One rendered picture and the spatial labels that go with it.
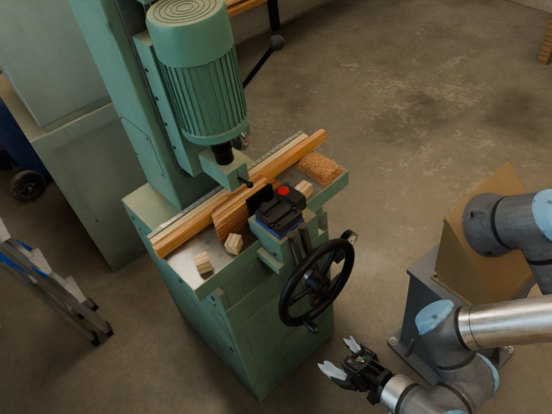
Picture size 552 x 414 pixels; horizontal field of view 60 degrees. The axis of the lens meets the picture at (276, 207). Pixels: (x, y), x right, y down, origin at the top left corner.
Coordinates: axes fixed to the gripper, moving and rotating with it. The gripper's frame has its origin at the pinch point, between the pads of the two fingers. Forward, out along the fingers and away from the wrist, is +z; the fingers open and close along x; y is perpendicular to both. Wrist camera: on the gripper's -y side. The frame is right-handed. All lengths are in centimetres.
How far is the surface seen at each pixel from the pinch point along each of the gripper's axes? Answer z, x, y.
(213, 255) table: 30.8, 6.7, 27.1
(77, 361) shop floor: 125, 58, -34
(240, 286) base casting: 30.2, 4.3, 13.6
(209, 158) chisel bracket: 40, -8, 48
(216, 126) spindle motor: 23, -7, 61
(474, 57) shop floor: 127, -257, -34
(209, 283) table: 26.5, 12.8, 23.7
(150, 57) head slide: 34, -4, 80
